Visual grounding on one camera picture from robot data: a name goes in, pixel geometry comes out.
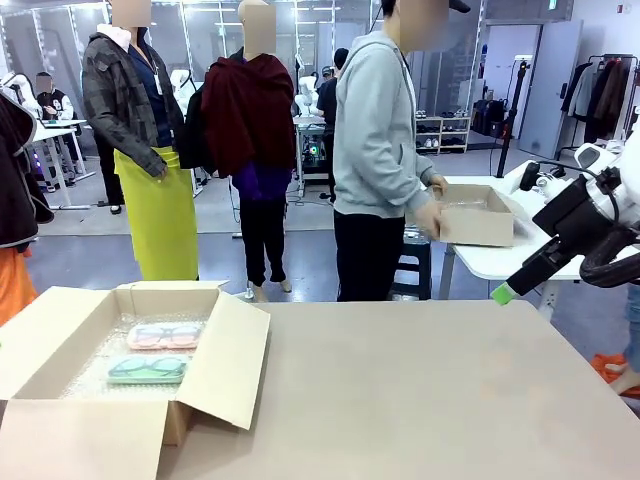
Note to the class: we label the person in gray hoodie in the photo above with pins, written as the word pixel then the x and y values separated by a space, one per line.
pixel 372 150

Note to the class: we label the white side table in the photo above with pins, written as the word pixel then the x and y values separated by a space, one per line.
pixel 490 262

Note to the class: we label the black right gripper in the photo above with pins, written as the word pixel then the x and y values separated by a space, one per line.
pixel 580 210

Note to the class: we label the mannequin with maroon garment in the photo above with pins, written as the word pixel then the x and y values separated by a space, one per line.
pixel 250 115

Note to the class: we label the pink glasses case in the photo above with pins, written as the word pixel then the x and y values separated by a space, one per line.
pixel 165 337

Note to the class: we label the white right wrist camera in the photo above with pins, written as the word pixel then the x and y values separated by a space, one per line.
pixel 525 177

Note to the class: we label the large cardboard box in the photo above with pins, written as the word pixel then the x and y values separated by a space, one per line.
pixel 80 440

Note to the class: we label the orange garment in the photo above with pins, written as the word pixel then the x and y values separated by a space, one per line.
pixel 12 285

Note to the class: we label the clear bubble wrap sheet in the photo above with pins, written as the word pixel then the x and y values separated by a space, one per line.
pixel 90 375

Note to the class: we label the mannequin camo jacket yellow skirt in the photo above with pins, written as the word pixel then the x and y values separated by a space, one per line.
pixel 150 150

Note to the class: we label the person's right forearm gray sleeve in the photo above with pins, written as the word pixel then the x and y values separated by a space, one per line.
pixel 412 185

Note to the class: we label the white background desk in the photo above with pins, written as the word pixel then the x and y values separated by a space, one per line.
pixel 60 150

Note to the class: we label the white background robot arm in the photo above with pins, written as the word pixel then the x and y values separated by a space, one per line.
pixel 307 97

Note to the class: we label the small cardboard box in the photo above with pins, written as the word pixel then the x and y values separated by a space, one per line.
pixel 477 227

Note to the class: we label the metal cart with computer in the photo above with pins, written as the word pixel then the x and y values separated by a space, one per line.
pixel 312 150

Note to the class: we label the clothes rack with coats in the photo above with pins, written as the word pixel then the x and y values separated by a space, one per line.
pixel 600 95

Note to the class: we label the person's left forearm gray sleeve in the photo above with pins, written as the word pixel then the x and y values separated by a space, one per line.
pixel 426 167

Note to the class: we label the black tripod stand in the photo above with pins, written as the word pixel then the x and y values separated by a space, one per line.
pixel 512 110

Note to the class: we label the black suitcase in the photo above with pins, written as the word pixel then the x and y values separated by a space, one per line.
pixel 487 117

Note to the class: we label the person's right hand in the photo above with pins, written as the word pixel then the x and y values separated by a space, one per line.
pixel 427 217

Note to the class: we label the gray door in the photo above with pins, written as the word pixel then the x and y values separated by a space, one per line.
pixel 547 85

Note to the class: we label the person in black clothes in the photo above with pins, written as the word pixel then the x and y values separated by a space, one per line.
pixel 330 100

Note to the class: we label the seated person varsity jacket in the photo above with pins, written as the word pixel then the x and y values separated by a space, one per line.
pixel 52 100

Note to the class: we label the black step stool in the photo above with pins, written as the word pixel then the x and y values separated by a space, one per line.
pixel 412 270

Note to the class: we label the mint green glasses case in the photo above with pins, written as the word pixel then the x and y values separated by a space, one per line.
pixel 147 370

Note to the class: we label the person's left hand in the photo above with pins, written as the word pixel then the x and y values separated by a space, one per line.
pixel 440 184

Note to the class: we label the wooden shoe rack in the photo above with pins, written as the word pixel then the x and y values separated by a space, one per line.
pixel 440 135

